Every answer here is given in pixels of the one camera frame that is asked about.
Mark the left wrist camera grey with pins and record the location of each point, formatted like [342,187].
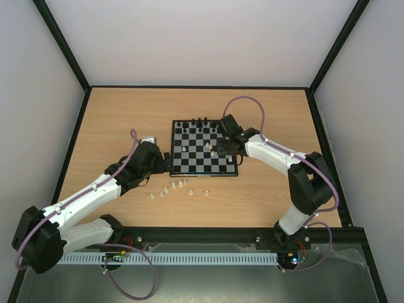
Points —
[150,139]

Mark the black white chess board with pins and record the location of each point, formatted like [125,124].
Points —
[197,160]

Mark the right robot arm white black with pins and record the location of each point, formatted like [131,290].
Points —
[311,185]

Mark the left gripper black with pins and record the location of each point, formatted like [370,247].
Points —
[160,166]

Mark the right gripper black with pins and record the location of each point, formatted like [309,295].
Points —
[223,147]

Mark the black aluminium frame rail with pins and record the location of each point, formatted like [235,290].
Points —
[261,238]

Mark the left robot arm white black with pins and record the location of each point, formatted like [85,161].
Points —
[44,236]

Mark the metal sheet front panel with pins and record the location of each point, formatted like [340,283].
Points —
[340,274]

